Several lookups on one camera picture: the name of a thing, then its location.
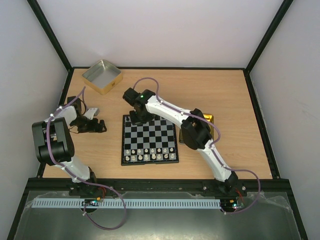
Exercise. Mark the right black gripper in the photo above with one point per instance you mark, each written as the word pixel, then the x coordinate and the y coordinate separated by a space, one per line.
pixel 139 117

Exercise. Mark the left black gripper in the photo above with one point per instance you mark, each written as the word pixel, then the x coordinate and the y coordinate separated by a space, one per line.
pixel 93 128

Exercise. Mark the black magnetic chess board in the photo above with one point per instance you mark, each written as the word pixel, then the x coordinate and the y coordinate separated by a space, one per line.
pixel 154 137

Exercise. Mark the gold square tin box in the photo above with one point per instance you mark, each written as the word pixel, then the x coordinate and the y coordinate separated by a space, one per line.
pixel 103 76

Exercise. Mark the gold tin lid tray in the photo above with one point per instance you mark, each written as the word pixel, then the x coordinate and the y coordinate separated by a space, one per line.
pixel 209 118

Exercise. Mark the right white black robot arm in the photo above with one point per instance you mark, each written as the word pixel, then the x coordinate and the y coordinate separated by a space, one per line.
pixel 194 128

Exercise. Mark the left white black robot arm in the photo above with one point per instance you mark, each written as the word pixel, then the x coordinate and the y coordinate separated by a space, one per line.
pixel 54 145

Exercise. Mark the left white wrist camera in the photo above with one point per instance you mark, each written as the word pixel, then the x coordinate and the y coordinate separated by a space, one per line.
pixel 91 113

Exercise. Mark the grey slotted cable duct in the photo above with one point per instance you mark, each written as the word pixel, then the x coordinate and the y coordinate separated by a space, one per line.
pixel 68 203

